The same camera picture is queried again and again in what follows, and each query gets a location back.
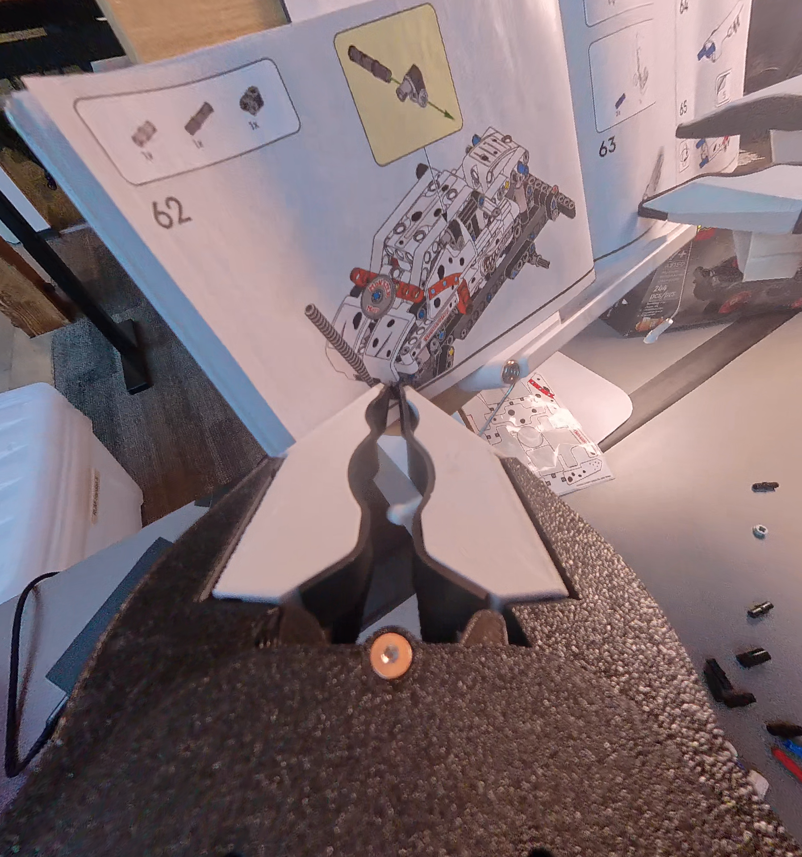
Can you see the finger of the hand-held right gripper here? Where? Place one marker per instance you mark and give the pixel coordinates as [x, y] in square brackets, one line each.
[776, 118]
[749, 201]

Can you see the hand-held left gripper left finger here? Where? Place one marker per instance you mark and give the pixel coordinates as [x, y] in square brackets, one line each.
[301, 522]

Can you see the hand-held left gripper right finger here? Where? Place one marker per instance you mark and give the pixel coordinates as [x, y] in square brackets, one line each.
[488, 522]

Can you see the Lego instruction booklet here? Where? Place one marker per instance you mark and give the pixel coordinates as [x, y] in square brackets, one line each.
[240, 268]

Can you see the grey desk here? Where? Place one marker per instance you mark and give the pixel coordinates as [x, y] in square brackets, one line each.
[696, 536]
[696, 346]

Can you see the toy truck box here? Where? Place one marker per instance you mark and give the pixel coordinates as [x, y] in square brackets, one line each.
[682, 288]

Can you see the white ribbed container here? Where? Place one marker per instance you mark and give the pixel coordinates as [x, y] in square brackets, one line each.
[39, 496]

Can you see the scattered small building pieces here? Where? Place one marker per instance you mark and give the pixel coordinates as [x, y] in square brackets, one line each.
[752, 656]

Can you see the black metal table frame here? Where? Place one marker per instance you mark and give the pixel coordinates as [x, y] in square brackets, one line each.
[66, 284]

